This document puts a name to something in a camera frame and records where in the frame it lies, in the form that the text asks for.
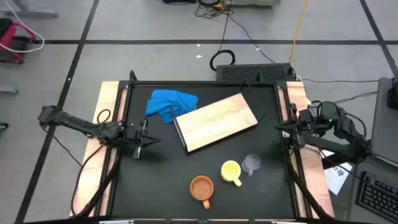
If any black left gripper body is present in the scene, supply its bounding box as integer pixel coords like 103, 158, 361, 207
124, 118, 149, 160

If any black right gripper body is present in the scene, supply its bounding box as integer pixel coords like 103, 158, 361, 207
290, 104, 313, 150

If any clear plastic cup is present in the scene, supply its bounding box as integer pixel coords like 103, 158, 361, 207
241, 154, 262, 177

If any orange mug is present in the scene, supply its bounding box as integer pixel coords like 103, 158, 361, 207
190, 175, 215, 210

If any yellow mug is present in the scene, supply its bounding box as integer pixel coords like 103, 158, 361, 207
220, 160, 243, 187

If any blue cloth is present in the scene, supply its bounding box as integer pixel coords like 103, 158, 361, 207
145, 89, 199, 124

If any wooden side board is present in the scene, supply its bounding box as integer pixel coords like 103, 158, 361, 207
278, 81, 335, 218
70, 81, 129, 217

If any black vented computer case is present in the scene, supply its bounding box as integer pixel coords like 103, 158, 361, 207
215, 63, 297, 83

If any white paper sheet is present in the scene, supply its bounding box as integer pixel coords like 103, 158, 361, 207
320, 149, 354, 196

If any grey desk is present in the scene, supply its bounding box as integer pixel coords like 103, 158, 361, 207
369, 77, 398, 167

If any black keyboard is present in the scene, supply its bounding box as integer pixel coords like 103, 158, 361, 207
356, 172, 398, 222

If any grey box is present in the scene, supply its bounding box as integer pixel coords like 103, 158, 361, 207
229, 0, 282, 7

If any grey metal stand foot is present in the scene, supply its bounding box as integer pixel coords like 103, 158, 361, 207
0, 0, 59, 19

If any red cart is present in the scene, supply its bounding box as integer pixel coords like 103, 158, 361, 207
0, 17, 37, 65

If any black braided cable sleeve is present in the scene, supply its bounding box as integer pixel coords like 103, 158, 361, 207
284, 146, 333, 220
74, 146, 122, 218

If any yellow cable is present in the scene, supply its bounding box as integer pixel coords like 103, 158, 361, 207
289, 0, 309, 67

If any coiled black cable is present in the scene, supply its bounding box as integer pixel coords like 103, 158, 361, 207
209, 49, 236, 72

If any white cable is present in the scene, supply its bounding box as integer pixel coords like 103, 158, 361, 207
0, 0, 45, 54

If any tangled black cable bundle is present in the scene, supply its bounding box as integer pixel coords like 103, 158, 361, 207
195, 0, 234, 19

